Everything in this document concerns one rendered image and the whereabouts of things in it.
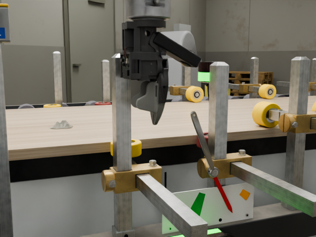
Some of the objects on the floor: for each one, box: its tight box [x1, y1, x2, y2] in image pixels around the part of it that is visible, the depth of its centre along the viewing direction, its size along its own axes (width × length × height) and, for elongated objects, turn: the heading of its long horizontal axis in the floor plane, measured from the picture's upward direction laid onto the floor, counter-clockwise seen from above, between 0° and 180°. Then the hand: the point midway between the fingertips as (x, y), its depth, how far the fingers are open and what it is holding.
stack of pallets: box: [229, 71, 273, 96], centre depth 825 cm, size 114×78×84 cm
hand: (158, 118), depth 80 cm, fingers closed
